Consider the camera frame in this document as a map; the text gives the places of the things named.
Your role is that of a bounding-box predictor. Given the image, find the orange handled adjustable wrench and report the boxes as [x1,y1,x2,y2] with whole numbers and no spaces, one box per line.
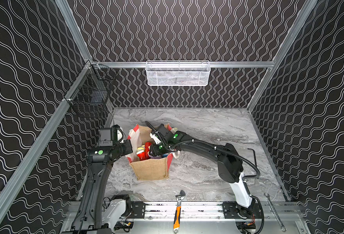
[173,190,186,234]

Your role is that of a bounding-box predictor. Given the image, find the black wire mesh basket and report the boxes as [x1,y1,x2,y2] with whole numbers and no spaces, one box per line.
[64,60,119,119]

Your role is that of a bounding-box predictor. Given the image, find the white wire mesh basket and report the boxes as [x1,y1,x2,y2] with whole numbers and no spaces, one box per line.
[145,60,211,86]

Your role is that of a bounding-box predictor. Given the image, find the red flashlight white head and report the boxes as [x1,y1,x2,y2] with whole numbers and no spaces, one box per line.
[136,147,147,161]

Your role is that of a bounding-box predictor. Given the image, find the silver combination wrench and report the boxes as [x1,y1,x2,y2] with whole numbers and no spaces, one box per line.
[264,193,287,233]

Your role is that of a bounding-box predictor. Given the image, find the black hex key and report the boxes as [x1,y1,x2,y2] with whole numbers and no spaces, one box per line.
[247,148,258,170]

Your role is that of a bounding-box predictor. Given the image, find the jute and red tote bag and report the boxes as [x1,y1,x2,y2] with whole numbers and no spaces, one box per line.
[126,125,174,181]

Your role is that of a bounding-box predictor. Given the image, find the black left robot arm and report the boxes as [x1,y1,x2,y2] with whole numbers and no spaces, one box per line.
[61,125,133,234]

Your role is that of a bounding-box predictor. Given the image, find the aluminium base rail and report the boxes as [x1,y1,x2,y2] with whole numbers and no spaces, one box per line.
[63,201,304,221]

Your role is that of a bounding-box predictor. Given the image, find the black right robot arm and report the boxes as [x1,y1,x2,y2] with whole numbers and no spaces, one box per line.
[145,121,261,219]

